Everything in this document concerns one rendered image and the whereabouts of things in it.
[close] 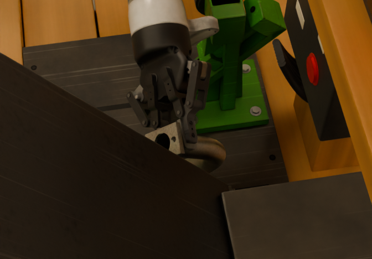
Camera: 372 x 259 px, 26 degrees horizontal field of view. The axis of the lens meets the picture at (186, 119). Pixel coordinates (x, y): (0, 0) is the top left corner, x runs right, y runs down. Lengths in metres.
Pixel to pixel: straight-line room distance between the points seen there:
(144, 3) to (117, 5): 0.55
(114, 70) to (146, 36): 0.45
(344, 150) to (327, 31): 0.64
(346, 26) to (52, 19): 0.93
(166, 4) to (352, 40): 0.38
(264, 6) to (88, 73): 0.38
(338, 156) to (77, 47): 0.51
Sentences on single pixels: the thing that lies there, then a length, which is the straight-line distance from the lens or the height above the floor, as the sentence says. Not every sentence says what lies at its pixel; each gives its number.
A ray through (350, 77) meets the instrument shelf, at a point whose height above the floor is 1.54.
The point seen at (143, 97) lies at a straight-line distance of 1.05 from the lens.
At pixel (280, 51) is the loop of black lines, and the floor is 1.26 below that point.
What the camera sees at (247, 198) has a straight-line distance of 0.95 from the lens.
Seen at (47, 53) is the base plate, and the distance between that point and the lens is 1.49.
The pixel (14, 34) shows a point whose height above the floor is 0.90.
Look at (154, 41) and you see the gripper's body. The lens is 1.01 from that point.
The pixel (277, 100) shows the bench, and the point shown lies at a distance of 1.45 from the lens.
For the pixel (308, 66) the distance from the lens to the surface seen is 0.85.
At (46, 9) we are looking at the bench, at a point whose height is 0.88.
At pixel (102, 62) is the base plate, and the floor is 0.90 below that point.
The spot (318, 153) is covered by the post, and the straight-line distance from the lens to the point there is 1.33.
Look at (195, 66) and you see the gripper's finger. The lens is 0.98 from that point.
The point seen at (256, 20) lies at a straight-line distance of 1.22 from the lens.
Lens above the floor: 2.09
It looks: 59 degrees down
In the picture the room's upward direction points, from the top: straight up
